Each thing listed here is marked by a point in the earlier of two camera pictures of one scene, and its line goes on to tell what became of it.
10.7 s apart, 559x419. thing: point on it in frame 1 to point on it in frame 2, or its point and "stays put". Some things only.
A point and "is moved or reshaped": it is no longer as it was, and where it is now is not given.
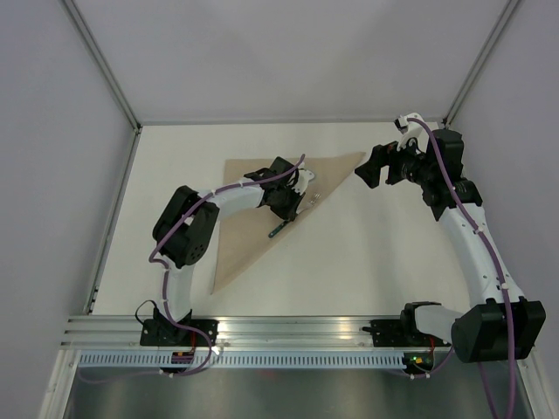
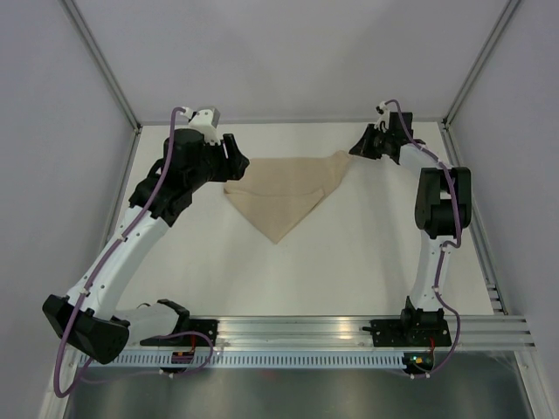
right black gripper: [383, 155] to [362, 147]
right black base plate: [400, 333] stays put
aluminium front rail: [124, 332] stays put
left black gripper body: [286, 202] to [215, 168]
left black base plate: [165, 333] stays put
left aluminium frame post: [104, 65] stays put
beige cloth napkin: [239, 237] is moved or reshaped
